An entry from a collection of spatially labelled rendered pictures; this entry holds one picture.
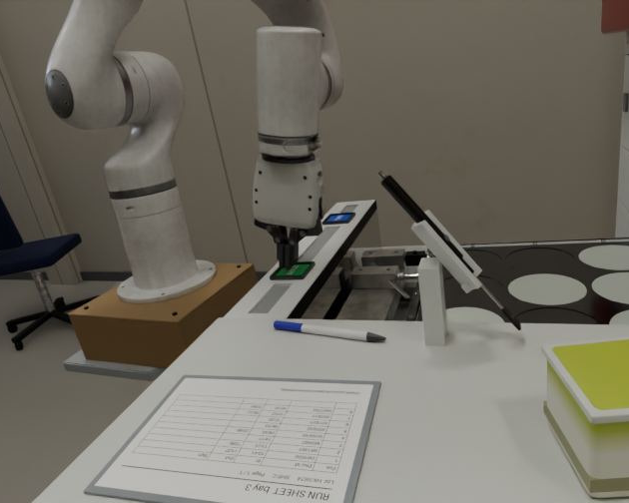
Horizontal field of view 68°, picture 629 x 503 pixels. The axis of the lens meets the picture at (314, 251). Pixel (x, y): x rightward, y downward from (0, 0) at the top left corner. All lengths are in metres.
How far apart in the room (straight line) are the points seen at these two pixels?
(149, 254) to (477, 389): 0.63
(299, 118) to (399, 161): 2.04
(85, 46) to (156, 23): 2.43
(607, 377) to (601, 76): 2.27
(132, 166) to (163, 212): 0.09
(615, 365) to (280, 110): 0.45
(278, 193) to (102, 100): 0.32
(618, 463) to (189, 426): 0.32
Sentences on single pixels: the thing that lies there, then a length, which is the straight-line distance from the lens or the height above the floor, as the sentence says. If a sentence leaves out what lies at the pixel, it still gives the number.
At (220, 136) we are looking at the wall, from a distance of 3.06.
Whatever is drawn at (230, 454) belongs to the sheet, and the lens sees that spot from 0.41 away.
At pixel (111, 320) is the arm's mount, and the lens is 0.88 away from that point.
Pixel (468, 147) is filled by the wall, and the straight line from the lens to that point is 2.57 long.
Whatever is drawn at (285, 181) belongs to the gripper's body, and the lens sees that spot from 0.65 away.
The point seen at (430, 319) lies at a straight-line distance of 0.47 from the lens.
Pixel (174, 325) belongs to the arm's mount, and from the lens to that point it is 0.78.
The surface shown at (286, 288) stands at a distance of 0.68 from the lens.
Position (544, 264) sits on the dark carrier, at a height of 0.90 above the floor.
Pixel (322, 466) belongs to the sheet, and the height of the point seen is 0.97.
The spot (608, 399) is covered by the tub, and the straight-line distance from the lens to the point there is 0.33.
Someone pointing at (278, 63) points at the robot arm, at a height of 1.26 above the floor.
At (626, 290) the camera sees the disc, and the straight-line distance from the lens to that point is 0.75.
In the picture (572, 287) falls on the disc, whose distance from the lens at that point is 0.75.
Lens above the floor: 1.23
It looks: 20 degrees down
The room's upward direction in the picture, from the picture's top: 10 degrees counter-clockwise
